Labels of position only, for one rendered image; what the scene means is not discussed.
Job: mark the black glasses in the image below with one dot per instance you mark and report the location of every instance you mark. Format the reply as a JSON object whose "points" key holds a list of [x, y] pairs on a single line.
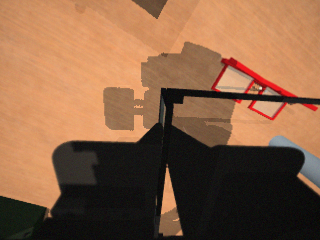
{"points": [[173, 96]]}

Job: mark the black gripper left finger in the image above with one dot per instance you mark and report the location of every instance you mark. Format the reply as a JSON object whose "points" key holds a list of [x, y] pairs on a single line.
{"points": [[109, 163]]}

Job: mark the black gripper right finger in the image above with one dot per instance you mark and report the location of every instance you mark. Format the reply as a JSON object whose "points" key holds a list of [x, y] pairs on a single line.
{"points": [[197, 172]]}

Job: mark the red glasses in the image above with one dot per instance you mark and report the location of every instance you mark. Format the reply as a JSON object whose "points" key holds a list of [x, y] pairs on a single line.
{"points": [[235, 77]]}

